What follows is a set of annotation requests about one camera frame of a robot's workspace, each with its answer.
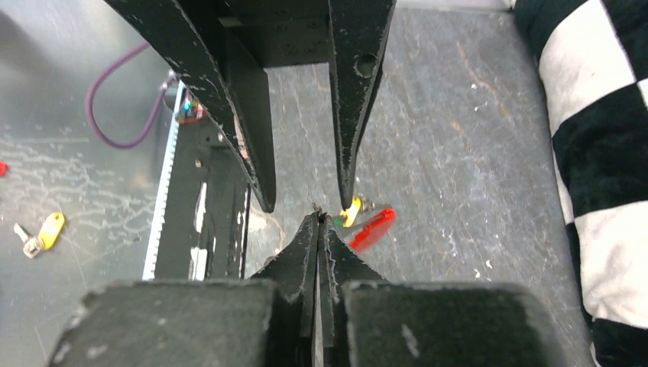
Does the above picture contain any spare yellow tag key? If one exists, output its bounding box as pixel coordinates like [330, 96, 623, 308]
[13, 212, 66, 258]

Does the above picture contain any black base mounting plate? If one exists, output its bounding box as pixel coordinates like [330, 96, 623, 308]
[152, 87, 251, 281]

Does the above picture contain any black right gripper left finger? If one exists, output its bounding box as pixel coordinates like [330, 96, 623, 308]
[48, 213, 319, 366]

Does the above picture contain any black white checkered pillow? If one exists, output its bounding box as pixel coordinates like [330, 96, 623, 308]
[507, 1, 647, 366]

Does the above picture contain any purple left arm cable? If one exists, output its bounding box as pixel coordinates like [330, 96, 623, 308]
[85, 41, 173, 151]

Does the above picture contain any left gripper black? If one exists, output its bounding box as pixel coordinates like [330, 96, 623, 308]
[108, 0, 396, 213]

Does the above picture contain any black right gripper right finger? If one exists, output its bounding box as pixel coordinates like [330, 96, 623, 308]
[317, 215, 567, 366]

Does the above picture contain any white slotted cable duct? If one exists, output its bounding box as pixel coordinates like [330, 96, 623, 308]
[142, 81, 185, 281]

